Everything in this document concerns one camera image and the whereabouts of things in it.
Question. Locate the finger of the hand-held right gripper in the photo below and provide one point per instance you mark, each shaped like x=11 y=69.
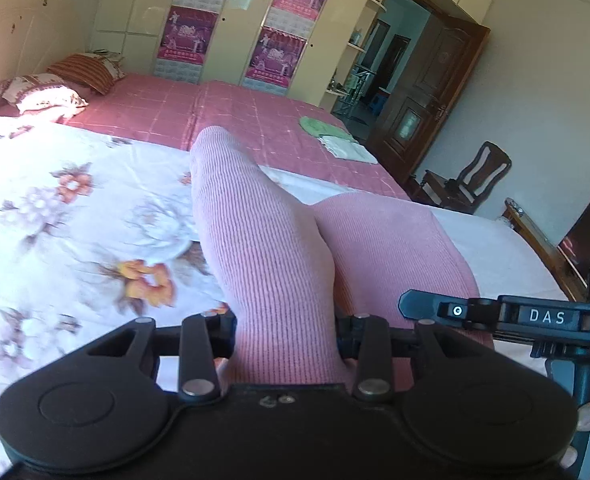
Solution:
x=425 y=307

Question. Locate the floral pillow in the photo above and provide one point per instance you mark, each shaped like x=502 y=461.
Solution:
x=40 y=92

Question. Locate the brown wooden door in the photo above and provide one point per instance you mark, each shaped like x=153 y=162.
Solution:
x=435 y=85

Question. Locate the orange striped pillow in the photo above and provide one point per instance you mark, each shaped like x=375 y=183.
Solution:
x=87 y=70

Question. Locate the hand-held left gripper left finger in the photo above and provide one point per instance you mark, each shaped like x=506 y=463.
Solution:
x=225 y=340

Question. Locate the pink checked bed sheet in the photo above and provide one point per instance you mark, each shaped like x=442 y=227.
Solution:
x=150 y=105

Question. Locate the pink knit garment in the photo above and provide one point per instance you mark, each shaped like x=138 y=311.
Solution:
x=275 y=260

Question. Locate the white folded cloth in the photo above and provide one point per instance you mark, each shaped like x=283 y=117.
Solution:
x=347 y=150

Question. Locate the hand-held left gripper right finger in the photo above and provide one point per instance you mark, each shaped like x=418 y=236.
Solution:
x=347 y=337

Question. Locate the dark wooden chair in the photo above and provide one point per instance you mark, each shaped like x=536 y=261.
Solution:
x=442 y=187

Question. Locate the cream wardrobe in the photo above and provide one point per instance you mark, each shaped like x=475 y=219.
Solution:
x=130 y=10

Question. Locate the metal rack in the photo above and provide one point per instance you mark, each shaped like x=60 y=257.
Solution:
x=352 y=92

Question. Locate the white floral blanket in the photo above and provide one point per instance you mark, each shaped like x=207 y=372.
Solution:
x=75 y=210

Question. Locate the cream wooden headboard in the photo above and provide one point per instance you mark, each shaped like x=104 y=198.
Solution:
x=20 y=35

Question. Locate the green folded cloth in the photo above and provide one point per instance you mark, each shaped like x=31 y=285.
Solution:
x=322 y=127

